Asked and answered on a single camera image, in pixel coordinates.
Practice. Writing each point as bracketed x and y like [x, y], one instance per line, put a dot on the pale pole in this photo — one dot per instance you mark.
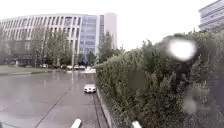
[72, 55]

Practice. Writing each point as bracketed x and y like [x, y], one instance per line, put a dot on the grey building with window bands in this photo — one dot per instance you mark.
[213, 15]

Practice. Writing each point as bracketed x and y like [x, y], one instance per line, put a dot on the grey stone kerb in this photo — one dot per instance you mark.
[104, 110]

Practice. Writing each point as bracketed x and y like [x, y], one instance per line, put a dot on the row of trees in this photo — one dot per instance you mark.
[50, 48]

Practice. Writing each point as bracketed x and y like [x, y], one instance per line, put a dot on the row of parked cars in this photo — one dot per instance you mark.
[75, 67]

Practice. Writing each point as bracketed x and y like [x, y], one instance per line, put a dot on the long pale multi-storey building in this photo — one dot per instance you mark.
[83, 30]

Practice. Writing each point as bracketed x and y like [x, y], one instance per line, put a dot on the robot's own part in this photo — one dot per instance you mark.
[76, 123]
[136, 124]

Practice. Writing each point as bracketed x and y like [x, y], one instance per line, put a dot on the grass lawn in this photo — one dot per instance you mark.
[16, 69]

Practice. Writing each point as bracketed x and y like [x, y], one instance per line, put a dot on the tall green hedge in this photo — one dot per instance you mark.
[150, 86]

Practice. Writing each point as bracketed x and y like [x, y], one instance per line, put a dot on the wet grey paved plaza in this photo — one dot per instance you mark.
[43, 96]

